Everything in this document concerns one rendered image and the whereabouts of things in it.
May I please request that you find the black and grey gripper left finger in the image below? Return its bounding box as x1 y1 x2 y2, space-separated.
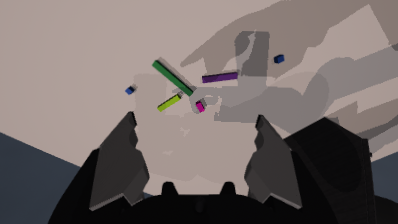
48 111 150 224

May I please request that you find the short magenta rod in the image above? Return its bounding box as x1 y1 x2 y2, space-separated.
196 101 205 113

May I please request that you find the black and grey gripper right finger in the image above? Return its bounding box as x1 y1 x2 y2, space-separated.
244 115 339 224

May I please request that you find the purple rod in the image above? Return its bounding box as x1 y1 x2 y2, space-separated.
202 72 238 83

